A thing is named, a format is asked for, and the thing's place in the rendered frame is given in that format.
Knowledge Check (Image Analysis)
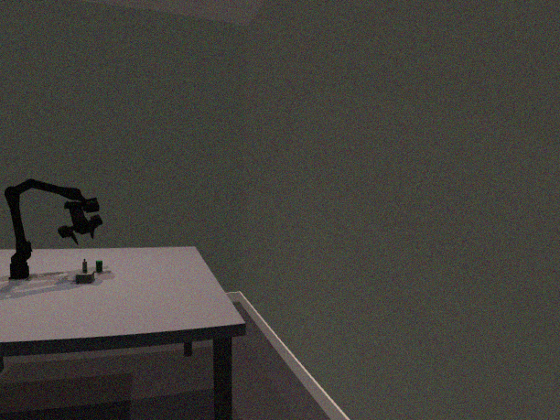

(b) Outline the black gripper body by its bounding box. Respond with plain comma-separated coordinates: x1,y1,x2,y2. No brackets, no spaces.
58,210,103,238

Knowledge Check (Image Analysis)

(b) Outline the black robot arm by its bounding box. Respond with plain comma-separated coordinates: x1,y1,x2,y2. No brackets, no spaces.
5,178,100,279

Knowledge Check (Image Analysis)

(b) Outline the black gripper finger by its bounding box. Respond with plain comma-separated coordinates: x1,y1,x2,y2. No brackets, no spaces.
88,221,98,239
65,229,78,245

